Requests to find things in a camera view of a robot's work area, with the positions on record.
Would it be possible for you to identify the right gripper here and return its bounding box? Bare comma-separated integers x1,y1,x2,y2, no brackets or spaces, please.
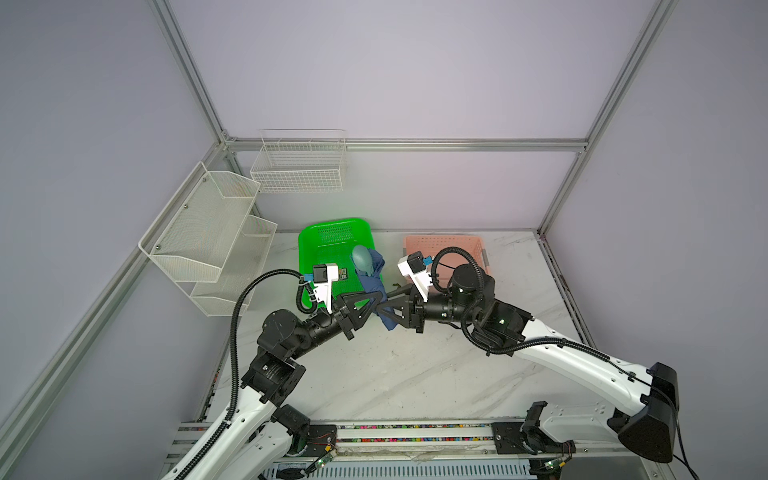
373,281,477,333

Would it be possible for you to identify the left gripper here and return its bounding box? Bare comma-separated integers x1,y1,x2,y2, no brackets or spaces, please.
289,289,382,361

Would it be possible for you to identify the dark blue paper napkin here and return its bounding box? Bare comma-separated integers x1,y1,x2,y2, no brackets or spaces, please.
354,247,387,301

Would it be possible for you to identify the green plastic basket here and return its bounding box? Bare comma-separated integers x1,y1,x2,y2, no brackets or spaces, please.
298,218,375,297

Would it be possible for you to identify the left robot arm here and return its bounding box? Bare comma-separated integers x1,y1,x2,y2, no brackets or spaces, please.
165,292,383,479

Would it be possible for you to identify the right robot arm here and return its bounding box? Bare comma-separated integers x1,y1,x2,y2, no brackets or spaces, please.
377,263,679,463

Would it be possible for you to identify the pink plastic basket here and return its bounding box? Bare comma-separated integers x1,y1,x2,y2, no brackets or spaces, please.
403,234,491,285

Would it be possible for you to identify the white mesh lower shelf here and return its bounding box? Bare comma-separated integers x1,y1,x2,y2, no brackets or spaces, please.
190,215,277,317

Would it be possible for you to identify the white mesh shelf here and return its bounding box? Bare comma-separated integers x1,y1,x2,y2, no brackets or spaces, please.
138,164,260,283
190,215,277,317

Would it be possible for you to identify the white mesh upper shelf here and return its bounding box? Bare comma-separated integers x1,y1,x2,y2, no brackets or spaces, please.
138,164,260,283

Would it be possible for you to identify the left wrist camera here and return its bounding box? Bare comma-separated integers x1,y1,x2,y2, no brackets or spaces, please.
312,264,340,314

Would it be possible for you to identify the aluminium mounting rail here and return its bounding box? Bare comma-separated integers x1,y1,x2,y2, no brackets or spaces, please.
162,417,633,472

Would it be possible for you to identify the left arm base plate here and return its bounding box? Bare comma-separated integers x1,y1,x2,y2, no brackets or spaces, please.
287,424,338,457

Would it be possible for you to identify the white wire wall basket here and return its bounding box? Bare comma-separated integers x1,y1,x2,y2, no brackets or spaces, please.
250,129,347,194

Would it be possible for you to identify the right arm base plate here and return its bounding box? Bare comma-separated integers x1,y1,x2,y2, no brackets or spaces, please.
491,421,576,456

